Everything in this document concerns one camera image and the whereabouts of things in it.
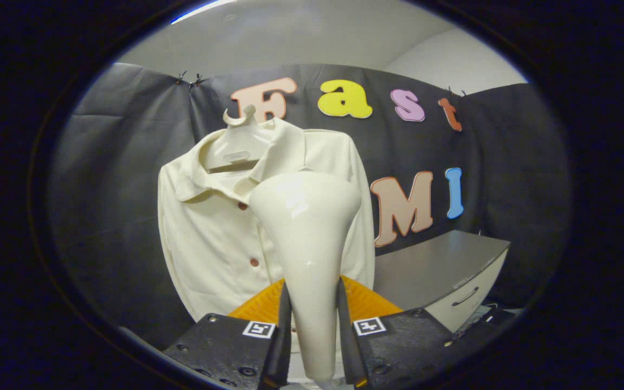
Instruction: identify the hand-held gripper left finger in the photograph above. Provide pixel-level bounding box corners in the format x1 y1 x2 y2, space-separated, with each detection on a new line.
163 279 293 389

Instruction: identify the long ceiling light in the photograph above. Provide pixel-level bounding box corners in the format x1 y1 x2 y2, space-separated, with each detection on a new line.
170 0 237 25

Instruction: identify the cream plastic hanger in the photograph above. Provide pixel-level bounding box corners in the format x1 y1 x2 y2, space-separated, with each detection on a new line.
204 106 272 172

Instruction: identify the white garment steamer head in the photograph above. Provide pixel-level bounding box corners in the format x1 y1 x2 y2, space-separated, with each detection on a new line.
248 172 363 383

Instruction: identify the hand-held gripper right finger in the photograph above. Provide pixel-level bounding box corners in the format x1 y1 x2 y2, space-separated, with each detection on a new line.
336 275 471 390

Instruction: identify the cream button-up shirt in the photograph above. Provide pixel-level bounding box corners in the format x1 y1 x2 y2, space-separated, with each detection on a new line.
158 116 376 323

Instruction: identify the grey cabinet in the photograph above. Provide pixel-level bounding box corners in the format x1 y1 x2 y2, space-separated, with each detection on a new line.
373 230 511 333

